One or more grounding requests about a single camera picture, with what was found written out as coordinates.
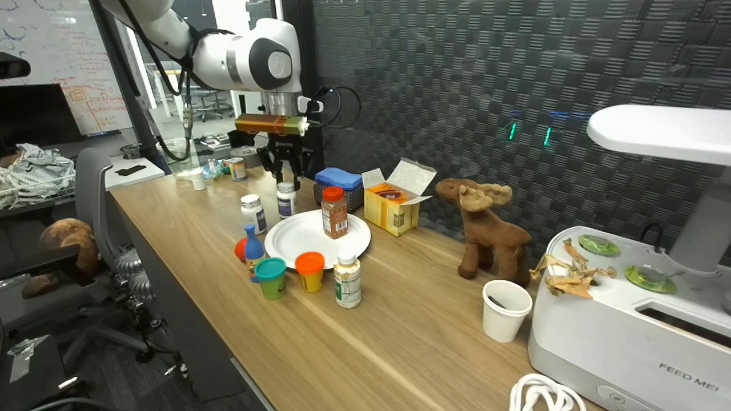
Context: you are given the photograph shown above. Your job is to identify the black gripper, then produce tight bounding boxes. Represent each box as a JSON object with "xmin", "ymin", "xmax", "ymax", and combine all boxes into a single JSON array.
[{"xmin": 260, "ymin": 135, "xmax": 306, "ymax": 184}]

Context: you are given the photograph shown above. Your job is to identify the white pill bottle blue label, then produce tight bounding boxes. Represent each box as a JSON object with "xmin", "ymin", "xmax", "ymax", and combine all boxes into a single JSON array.
[
  {"xmin": 239, "ymin": 191, "xmax": 270, "ymax": 235},
  {"xmin": 274, "ymin": 179, "xmax": 298, "ymax": 221}
]

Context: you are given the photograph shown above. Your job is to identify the spice jar orange lid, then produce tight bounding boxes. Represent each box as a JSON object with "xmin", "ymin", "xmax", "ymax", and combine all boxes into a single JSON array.
[{"xmin": 320, "ymin": 184, "xmax": 352, "ymax": 241}]

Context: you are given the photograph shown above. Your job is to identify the supplement bottle green label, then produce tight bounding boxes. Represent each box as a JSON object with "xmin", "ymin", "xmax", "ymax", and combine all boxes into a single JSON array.
[{"xmin": 332, "ymin": 248, "xmax": 366, "ymax": 311}]

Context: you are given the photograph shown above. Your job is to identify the white paper plate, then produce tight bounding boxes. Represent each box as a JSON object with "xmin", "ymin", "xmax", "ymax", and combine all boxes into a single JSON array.
[{"xmin": 262, "ymin": 208, "xmax": 375, "ymax": 272}]

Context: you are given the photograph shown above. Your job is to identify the small jar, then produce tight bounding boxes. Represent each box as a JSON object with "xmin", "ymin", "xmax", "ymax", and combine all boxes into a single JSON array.
[{"xmin": 225, "ymin": 154, "xmax": 252, "ymax": 182}]

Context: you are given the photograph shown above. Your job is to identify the grey mesh basket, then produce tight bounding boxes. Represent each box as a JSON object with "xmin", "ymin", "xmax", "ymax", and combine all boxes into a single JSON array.
[{"xmin": 311, "ymin": 178, "xmax": 366, "ymax": 215}]

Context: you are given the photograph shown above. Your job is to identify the green tub teal lid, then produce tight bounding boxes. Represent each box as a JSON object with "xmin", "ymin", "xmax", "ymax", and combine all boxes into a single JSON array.
[{"xmin": 252, "ymin": 256, "xmax": 289, "ymax": 302}]

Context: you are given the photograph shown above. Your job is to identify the yellow tea box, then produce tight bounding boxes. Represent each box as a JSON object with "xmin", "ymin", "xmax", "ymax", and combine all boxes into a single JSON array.
[{"xmin": 359, "ymin": 154, "xmax": 439, "ymax": 240}]

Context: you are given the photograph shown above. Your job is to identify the black stand pole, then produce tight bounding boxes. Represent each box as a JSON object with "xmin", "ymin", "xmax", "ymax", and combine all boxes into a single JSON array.
[{"xmin": 89, "ymin": 0, "xmax": 174, "ymax": 174}]

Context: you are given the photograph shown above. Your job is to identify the brown moose plush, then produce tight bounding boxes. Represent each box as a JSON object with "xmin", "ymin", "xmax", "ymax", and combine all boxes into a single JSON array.
[{"xmin": 433, "ymin": 176, "xmax": 535, "ymax": 287}]

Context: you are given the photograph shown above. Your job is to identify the brown round plush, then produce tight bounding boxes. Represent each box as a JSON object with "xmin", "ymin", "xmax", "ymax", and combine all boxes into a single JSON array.
[{"xmin": 21, "ymin": 217, "xmax": 103, "ymax": 302}]

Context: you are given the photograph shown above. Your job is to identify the crumpled grey cloth pile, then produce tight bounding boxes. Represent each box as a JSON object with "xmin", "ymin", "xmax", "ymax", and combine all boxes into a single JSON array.
[{"xmin": 0, "ymin": 142, "xmax": 77, "ymax": 215}]

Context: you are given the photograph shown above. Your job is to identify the white paper cup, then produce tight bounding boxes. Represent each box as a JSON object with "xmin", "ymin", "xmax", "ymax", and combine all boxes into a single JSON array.
[{"xmin": 480, "ymin": 278, "xmax": 535, "ymax": 344}]

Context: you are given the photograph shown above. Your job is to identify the black device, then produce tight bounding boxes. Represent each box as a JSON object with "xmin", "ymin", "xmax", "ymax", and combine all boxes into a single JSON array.
[{"xmin": 0, "ymin": 49, "xmax": 32, "ymax": 80}]

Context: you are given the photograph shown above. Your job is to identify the dried plant leaves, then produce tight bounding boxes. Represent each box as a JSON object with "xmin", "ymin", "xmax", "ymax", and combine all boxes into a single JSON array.
[{"xmin": 530, "ymin": 237, "xmax": 617, "ymax": 302}]

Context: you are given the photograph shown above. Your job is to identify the white hydroponic planter with lamp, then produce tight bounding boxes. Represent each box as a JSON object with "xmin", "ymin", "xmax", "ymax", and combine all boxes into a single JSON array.
[{"xmin": 525, "ymin": 103, "xmax": 731, "ymax": 411}]

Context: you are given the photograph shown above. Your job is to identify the white coiled cable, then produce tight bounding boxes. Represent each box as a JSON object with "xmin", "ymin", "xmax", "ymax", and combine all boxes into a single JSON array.
[{"xmin": 507, "ymin": 371, "xmax": 589, "ymax": 411}]

